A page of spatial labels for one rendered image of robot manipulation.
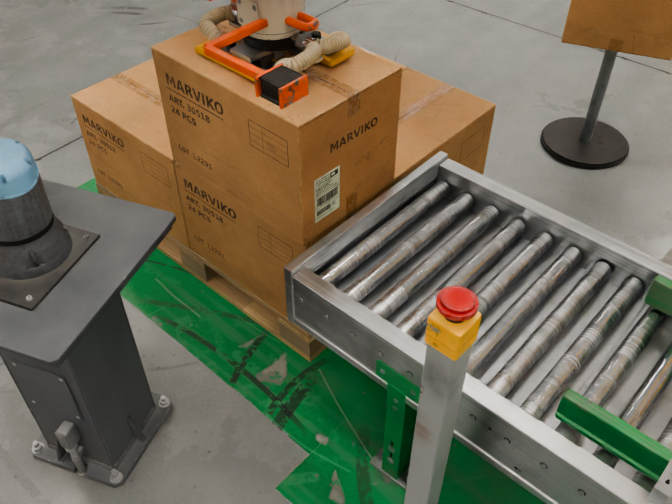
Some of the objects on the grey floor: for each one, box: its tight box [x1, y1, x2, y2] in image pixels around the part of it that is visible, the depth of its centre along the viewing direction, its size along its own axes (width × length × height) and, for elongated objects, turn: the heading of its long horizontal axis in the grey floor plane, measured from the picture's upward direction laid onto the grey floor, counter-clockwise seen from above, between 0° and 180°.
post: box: [404, 308, 482, 504], centre depth 151 cm, size 7×7×100 cm
